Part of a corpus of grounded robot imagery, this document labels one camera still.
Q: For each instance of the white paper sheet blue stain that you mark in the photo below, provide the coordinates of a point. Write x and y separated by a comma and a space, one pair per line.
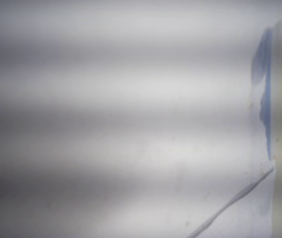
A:
106, 74

